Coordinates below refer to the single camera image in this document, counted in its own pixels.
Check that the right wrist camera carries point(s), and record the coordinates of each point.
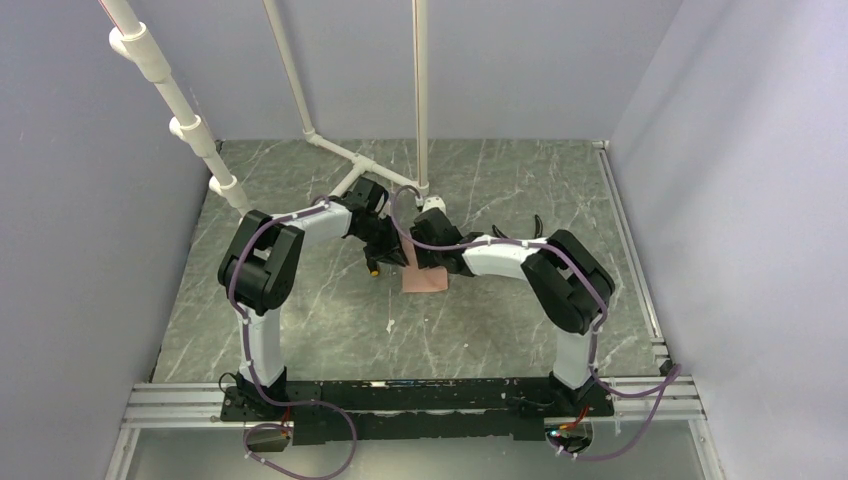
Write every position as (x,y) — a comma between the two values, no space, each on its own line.
(433,203)

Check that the black pliers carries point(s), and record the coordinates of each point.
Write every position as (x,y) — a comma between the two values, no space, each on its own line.
(519,227)

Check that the black yellow screwdriver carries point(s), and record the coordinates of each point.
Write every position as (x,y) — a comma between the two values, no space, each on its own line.
(373,267)

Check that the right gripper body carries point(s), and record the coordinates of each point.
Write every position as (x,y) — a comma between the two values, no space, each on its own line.
(427,257)

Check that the aluminium side rail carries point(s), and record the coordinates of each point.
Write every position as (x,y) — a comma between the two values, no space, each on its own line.
(661,355)

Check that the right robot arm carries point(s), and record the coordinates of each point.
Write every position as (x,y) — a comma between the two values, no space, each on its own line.
(570,285)

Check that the pink envelope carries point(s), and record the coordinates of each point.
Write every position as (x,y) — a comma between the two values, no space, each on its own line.
(422,280)

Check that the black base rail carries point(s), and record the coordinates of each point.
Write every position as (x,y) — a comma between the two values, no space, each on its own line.
(521,408)

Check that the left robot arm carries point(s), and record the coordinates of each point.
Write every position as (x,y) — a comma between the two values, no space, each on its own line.
(259,269)

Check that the white PVC pipe frame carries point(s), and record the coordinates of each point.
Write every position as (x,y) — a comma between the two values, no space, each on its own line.
(132,39)

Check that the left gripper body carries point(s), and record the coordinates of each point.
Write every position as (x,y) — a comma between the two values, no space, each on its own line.
(380,236)

